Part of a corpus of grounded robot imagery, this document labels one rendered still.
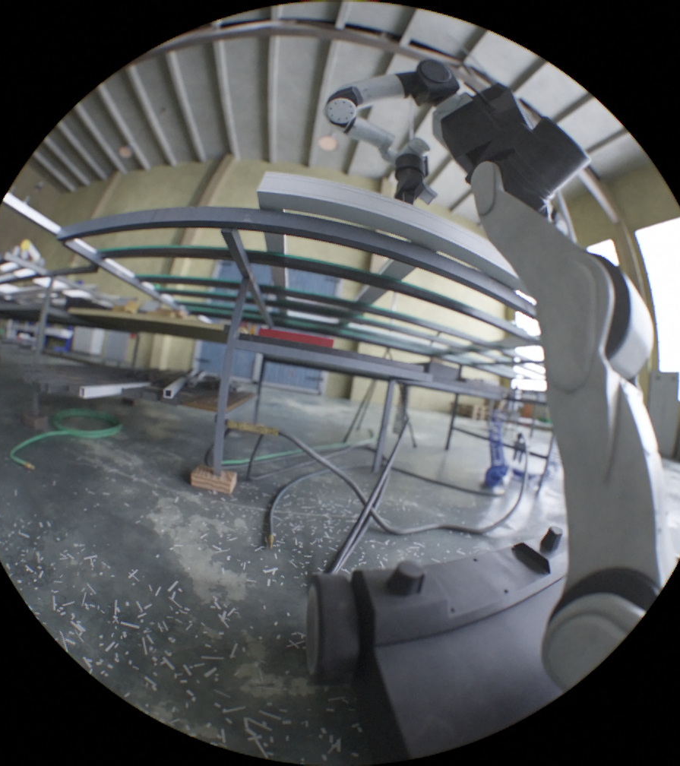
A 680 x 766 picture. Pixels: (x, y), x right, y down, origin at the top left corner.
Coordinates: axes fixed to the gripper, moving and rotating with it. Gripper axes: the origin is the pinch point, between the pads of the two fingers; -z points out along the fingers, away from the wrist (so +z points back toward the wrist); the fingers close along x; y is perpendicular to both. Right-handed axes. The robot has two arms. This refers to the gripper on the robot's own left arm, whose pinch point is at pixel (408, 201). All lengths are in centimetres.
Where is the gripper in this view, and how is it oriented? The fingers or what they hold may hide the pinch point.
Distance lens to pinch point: 71.1
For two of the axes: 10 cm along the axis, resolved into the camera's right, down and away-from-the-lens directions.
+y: 9.7, 1.6, 1.9
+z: 1.6, -9.9, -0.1
